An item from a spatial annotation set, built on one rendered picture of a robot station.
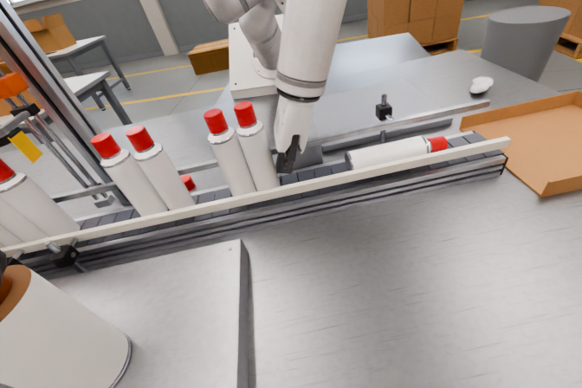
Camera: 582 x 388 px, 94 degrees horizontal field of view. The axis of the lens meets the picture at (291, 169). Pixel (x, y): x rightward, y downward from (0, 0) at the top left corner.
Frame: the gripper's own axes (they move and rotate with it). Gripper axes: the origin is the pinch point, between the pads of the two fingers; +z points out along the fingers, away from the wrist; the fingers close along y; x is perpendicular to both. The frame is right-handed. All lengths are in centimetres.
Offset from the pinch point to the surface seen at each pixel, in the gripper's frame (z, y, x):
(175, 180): 4.7, 1.5, -21.0
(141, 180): 5.5, 0.9, -27.3
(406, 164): -4.7, 4.5, 23.2
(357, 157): -3.6, 1.3, 14.2
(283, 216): 9.5, 5.6, 0.6
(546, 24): -29, -128, 179
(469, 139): -8.2, -2.3, 40.8
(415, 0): -24, -277, 168
